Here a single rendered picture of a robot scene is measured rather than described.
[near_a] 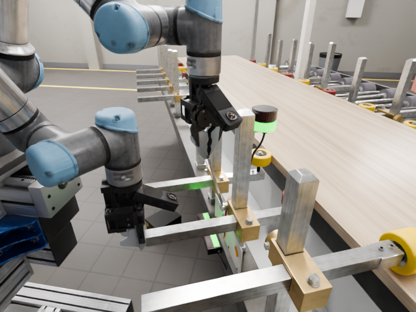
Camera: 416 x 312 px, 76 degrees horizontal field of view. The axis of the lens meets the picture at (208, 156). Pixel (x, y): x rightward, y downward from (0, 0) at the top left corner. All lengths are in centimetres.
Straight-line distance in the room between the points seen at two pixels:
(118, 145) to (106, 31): 19
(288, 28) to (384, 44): 214
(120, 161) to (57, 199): 27
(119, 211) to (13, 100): 28
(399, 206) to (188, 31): 67
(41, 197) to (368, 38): 722
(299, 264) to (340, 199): 34
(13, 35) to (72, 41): 777
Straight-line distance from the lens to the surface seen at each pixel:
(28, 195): 75
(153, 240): 70
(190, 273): 170
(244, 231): 70
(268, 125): 63
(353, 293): 78
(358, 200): 82
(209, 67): 58
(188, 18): 58
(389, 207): 84
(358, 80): 195
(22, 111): 57
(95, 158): 50
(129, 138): 52
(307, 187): 43
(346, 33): 730
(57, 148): 48
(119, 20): 47
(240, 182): 69
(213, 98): 59
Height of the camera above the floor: 134
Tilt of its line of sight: 28 degrees down
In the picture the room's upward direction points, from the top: straight up
